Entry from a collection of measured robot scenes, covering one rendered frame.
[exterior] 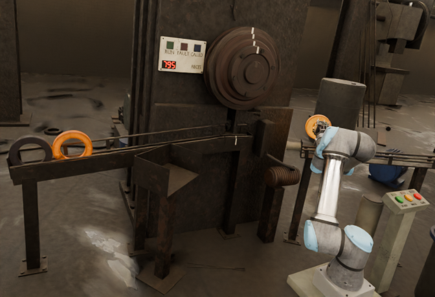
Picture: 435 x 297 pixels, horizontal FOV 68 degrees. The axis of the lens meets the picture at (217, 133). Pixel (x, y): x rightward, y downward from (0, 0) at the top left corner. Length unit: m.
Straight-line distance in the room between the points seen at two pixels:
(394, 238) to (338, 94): 2.73
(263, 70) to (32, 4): 6.36
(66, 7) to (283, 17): 6.04
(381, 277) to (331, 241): 0.77
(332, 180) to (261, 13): 1.11
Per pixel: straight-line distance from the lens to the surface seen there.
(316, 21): 10.23
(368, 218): 2.07
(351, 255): 1.47
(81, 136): 1.74
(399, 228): 2.01
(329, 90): 4.51
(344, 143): 1.47
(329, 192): 1.45
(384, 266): 2.13
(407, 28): 9.79
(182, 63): 1.86
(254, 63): 1.80
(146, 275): 1.94
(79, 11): 7.72
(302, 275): 1.65
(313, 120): 2.08
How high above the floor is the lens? 1.30
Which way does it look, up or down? 17 degrees down
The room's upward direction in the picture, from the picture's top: 8 degrees clockwise
